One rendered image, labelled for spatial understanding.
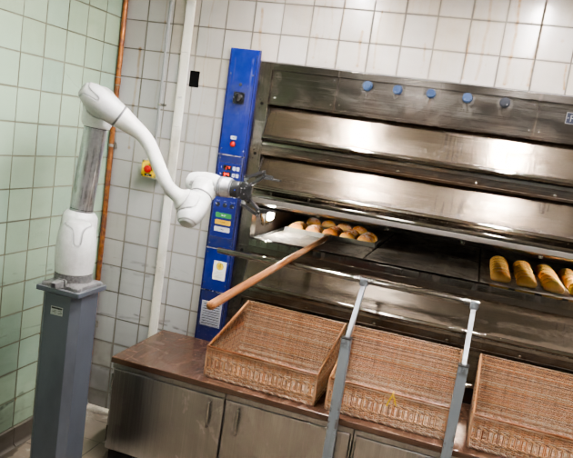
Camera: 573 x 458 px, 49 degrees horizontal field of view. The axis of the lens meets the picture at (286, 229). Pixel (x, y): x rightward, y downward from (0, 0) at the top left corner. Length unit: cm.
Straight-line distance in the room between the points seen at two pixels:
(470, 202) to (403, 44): 82
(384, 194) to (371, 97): 48
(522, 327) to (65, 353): 207
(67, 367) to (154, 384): 50
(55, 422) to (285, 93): 188
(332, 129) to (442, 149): 55
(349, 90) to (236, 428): 171
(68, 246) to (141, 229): 99
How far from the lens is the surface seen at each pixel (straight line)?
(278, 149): 329
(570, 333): 325
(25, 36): 313
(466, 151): 312
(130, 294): 374
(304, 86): 328
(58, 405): 290
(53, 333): 281
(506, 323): 322
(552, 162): 314
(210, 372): 305
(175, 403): 313
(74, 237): 271
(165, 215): 354
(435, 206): 313
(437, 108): 316
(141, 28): 368
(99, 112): 271
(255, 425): 300
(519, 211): 314
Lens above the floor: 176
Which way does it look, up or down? 9 degrees down
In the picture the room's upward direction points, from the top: 8 degrees clockwise
